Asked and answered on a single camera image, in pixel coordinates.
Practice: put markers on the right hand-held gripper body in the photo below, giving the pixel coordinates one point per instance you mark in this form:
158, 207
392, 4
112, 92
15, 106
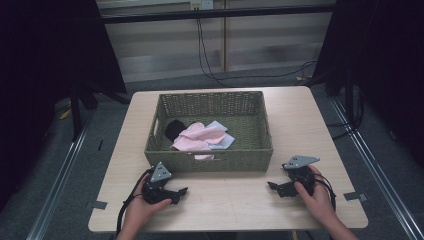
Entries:
301, 176

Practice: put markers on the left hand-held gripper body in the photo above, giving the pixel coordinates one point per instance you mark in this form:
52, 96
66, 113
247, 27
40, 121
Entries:
156, 191

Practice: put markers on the person's left hand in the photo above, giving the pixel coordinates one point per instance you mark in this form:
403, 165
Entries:
141, 210

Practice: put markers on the person's right hand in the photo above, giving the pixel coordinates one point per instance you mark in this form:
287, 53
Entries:
316, 198

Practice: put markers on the grey tape piece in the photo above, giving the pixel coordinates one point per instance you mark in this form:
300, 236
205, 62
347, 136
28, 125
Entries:
355, 196
99, 204

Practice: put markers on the pink cloth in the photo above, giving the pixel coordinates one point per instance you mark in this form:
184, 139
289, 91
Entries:
200, 136

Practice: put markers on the black cloth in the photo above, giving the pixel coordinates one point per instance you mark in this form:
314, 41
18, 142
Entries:
175, 129

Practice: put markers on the pale blue cloth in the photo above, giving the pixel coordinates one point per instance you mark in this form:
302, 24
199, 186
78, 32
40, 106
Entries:
225, 141

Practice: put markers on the green woven basket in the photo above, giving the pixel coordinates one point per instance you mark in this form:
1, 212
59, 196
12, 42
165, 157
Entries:
233, 110

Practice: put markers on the black metal stand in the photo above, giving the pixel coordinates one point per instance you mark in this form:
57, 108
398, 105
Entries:
76, 116
349, 103

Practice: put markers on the yellow floor scrap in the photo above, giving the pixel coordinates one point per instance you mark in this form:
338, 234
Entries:
65, 114

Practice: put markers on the black curtain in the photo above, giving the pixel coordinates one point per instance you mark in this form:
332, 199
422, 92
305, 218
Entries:
50, 66
383, 66

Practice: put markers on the metal floor rail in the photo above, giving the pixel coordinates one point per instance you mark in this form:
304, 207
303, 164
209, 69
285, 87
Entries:
376, 166
58, 186

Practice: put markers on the white wall socket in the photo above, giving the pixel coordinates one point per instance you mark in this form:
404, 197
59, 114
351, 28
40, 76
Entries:
201, 4

